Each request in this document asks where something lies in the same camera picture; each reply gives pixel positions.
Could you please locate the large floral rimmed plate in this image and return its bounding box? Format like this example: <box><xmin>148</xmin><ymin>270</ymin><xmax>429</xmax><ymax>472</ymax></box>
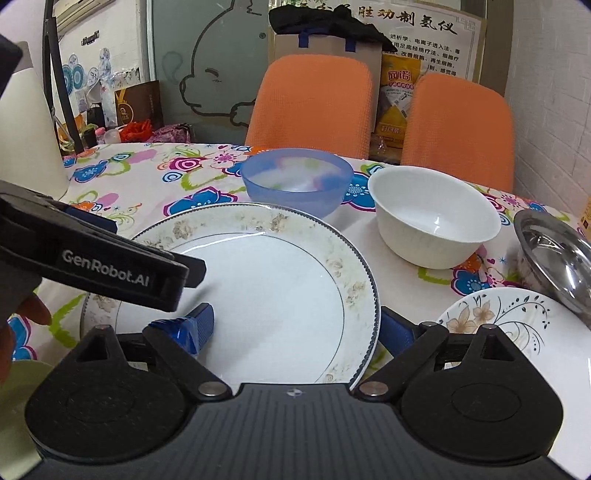
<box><xmin>79</xmin><ymin>202</ymin><xmax>383</xmax><ymax>391</ymax></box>

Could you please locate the right orange chair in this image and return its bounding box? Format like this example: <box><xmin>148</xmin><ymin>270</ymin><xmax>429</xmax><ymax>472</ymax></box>
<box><xmin>401</xmin><ymin>73</ymin><xmax>515</xmax><ymax>192</ymax></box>

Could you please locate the pink floral cloth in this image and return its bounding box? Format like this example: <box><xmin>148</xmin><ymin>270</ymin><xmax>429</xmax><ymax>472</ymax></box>
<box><xmin>147</xmin><ymin>123</ymin><xmax>191</xmax><ymax>144</ymax></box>

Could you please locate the left orange chair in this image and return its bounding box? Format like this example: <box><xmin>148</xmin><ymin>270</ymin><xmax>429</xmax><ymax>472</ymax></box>
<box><xmin>245</xmin><ymin>54</ymin><xmax>373</xmax><ymax>159</ymax></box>

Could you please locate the white ceramic bowl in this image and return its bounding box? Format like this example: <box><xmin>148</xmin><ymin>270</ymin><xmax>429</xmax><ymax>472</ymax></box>
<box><xmin>368</xmin><ymin>166</ymin><xmax>501</xmax><ymax>270</ymax></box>

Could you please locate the Chinese text poster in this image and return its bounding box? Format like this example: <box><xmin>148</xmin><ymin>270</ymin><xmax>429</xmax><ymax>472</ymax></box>
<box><xmin>308</xmin><ymin>1</ymin><xmax>486</xmax><ymax>82</ymax></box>

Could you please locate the black cloth on box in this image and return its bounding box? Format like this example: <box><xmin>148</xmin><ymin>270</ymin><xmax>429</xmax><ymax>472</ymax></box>
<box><xmin>269</xmin><ymin>5</ymin><xmax>398</xmax><ymax>53</ymax></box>

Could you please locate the person's left hand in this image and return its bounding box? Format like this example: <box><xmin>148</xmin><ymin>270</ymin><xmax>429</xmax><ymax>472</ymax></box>
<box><xmin>0</xmin><ymin>294</ymin><xmax>51</xmax><ymax>383</ymax></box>

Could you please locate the white thermos jug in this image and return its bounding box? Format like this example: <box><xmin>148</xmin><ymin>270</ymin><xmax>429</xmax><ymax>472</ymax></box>
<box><xmin>0</xmin><ymin>41</ymin><xmax>69</xmax><ymax>200</ymax></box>

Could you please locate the cardboard box with blue tape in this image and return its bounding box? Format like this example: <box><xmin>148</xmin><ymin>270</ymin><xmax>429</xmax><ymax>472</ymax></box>
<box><xmin>269</xmin><ymin>33</ymin><xmax>383</xmax><ymax>129</ymax></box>

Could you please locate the stainless steel bowl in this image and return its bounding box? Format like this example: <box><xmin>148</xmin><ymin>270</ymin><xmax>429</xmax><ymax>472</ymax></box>
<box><xmin>514</xmin><ymin>210</ymin><xmax>590</xmax><ymax>319</ymax></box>

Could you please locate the red orange item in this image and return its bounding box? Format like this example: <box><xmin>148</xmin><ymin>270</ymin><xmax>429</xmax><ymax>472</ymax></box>
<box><xmin>119</xmin><ymin>119</ymin><xmax>152</xmax><ymax>143</ymax></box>

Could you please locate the orange chair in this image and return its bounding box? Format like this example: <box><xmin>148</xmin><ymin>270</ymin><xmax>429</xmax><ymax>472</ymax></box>
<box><xmin>401</xmin><ymin>73</ymin><xmax>515</xmax><ymax>192</ymax></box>
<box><xmin>245</xmin><ymin>54</ymin><xmax>373</xmax><ymax>159</ymax></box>

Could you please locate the brown gift bag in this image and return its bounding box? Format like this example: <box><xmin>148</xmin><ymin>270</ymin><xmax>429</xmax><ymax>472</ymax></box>
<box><xmin>114</xmin><ymin>81</ymin><xmax>164</xmax><ymax>129</ymax></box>

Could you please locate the white plate with black vine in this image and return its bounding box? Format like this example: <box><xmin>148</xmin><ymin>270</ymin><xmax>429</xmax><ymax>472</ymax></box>
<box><xmin>438</xmin><ymin>287</ymin><xmax>591</xmax><ymax>479</ymax></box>

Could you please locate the yellow snack bag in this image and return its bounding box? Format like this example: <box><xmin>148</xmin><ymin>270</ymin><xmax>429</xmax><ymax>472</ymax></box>
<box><xmin>375</xmin><ymin>53</ymin><xmax>422</xmax><ymax>149</ymax></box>

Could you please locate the translucent blue plastic bowl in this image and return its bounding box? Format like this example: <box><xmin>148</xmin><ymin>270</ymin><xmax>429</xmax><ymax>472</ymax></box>
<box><xmin>240</xmin><ymin>148</ymin><xmax>353</xmax><ymax>218</ymax></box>

